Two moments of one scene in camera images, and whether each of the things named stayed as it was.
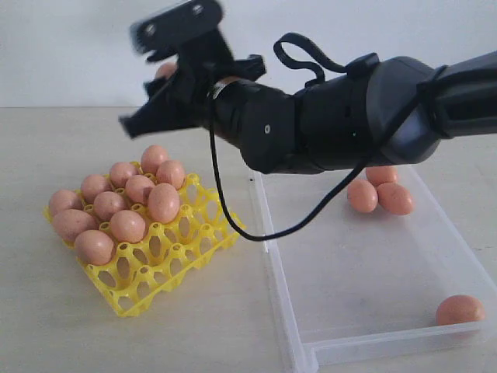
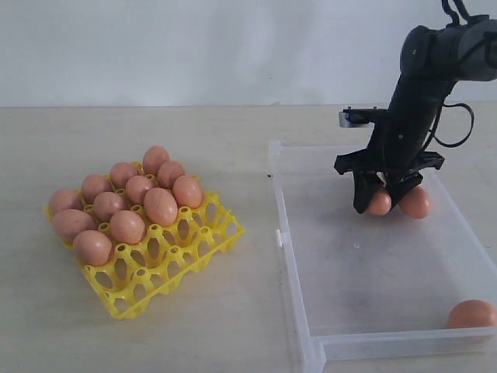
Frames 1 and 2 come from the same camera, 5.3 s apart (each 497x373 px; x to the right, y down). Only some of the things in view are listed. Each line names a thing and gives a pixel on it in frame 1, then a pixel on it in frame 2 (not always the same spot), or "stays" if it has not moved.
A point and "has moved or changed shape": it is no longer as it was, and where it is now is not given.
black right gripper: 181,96 → 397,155
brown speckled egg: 171,172 stays
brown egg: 151,156 stays
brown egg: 120,172 stays
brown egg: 166,69 → 187,190
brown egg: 71,222 stays
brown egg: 94,247 stays
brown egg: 93,185 stays
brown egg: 363,196 has moved or changed shape
